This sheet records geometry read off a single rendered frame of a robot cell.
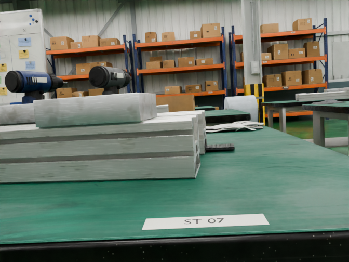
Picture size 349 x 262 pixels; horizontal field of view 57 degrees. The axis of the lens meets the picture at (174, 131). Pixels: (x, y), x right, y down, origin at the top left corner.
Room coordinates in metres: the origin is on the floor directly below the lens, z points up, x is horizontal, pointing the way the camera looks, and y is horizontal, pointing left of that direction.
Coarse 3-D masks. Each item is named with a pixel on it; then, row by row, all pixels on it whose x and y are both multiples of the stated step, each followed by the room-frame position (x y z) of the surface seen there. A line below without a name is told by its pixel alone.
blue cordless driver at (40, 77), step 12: (12, 72) 0.85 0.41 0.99; (24, 72) 0.87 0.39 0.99; (36, 72) 0.90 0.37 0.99; (12, 84) 0.84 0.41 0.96; (24, 84) 0.85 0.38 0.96; (36, 84) 0.88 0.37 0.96; (48, 84) 0.92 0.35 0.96; (60, 84) 0.98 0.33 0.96; (24, 96) 0.88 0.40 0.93; (36, 96) 0.90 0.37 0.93
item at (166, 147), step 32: (0, 128) 0.51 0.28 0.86; (32, 128) 0.48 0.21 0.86; (64, 128) 0.47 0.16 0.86; (96, 128) 0.46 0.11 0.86; (128, 128) 0.45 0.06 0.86; (160, 128) 0.44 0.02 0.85; (192, 128) 0.45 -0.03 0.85; (0, 160) 0.50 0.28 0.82; (32, 160) 0.49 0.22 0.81; (64, 160) 0.48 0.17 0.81; (96, 160) 0.46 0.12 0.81; (128, 160) 0.45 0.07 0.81; (160, 160) 0.45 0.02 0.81; (192, 160) 0.44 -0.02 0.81
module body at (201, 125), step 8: (168, 112) 0.72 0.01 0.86; (176, 112) 0.71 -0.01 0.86; (184, 112) 0.71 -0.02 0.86; (192, 112) 0.63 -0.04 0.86; (200, 112) 0.63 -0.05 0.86; (200, 120) 0.64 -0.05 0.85; (200, 128) 0.63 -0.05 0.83; (200, 136) 0.64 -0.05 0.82; (200, 144) 0.63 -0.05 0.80; (200, 152) 0.63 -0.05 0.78
